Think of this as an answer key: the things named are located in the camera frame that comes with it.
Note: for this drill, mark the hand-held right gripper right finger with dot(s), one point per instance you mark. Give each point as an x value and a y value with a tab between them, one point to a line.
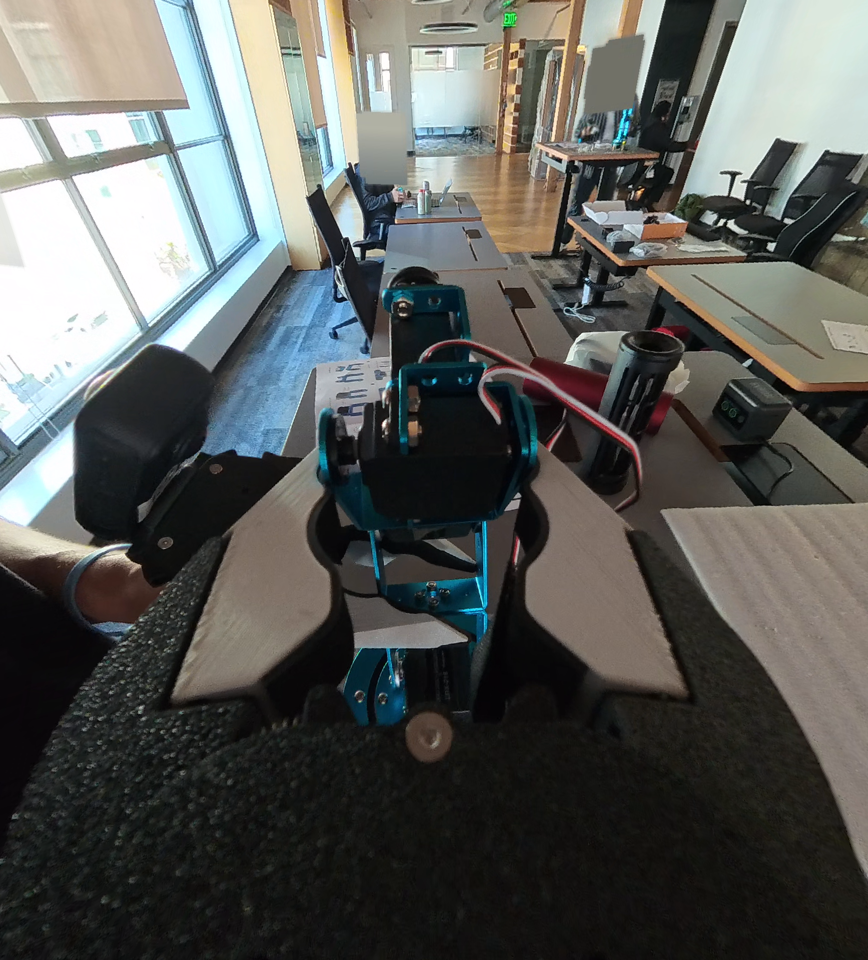
599	600

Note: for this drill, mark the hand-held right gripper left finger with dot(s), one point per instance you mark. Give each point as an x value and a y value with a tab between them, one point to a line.
253	600

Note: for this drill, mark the blue toy robot arm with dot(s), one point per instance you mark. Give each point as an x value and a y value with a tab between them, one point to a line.
441	465

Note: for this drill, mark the person's left forearm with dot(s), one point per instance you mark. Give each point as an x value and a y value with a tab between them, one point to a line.
13	540

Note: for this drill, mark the grey wood-edged desk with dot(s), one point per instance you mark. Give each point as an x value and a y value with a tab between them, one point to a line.
779	300
434	247
486	330
651	251
434	214

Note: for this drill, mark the wooden standing desk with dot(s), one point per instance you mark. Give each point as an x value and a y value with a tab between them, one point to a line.
591	152

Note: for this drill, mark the person's left hand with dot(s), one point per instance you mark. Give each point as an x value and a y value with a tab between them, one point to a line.
115	592

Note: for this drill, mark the blue wristband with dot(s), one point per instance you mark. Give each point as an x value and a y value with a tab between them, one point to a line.
67	589

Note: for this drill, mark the black slotted cylinder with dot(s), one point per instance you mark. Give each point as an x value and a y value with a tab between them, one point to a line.
629	409

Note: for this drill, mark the white foam sheet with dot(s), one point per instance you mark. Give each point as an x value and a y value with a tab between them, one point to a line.
794	615

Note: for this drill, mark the printed instruction sheet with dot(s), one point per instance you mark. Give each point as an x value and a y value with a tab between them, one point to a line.
344	390

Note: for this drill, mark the thick red metal tube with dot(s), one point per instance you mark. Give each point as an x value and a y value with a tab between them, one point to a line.
576	384

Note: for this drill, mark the small black power box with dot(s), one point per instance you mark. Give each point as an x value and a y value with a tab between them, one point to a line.
749	409

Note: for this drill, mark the black flat pad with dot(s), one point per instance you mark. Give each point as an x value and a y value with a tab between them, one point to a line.
816	480

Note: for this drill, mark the white plastic bag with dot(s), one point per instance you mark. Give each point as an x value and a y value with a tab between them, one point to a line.
591	349

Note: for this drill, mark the black office chair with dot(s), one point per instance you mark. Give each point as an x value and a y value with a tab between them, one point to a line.
355	292
355	202
816	225
816	187
768	176
325	221

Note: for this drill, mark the small orange box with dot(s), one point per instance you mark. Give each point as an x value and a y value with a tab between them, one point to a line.
659	229

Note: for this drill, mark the white open box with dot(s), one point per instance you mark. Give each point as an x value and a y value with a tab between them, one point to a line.
610	214

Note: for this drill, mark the beige roller blind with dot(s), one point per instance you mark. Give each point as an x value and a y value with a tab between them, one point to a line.
66	52

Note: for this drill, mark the dark green bag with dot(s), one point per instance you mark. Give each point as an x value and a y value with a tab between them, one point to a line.
689	206

